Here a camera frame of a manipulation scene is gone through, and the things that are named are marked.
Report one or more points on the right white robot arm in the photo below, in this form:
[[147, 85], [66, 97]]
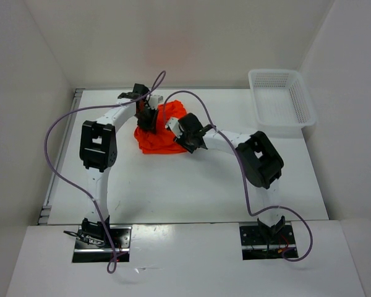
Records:
[[259, 161]]

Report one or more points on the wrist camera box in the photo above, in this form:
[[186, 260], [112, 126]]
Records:
[[174, 126], [155, 100]]

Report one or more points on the aluminium table edge rail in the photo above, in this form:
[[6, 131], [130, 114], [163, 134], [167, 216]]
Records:
[[54, 167]]

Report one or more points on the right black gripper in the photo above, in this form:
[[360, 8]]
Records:
[[180, 141]]

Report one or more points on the white plastic basket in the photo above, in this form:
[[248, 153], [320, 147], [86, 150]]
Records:
[[281, 100]]

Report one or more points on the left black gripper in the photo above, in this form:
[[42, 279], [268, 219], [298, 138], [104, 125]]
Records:
[[151, 124]]

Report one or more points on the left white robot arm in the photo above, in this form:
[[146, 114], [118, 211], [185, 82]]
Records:
[[98, 152]]

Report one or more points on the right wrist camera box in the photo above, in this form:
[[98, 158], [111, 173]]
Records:
[[174, 126]]

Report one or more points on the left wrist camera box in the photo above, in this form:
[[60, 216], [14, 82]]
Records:
[[155, 100]]

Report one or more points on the orange mesh shorts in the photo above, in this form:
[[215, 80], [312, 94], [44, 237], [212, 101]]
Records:
[[162, 141]]

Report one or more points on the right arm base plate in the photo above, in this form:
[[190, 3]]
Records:
[[255, 247]]

